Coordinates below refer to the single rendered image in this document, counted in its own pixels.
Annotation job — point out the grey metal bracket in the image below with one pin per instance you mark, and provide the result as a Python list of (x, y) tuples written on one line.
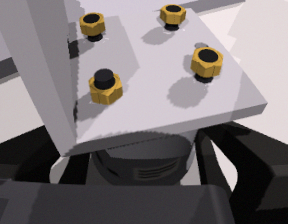
[(161, 95)]

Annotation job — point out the yellow hex nut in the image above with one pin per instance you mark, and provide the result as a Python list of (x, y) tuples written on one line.
[(206, 62), (108, 95), (92, 24), (172, 14)]

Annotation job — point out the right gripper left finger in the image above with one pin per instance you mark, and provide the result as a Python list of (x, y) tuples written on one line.
[(30, 156)]

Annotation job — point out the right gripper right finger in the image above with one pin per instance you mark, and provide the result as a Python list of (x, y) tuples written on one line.
[(261, 192)]

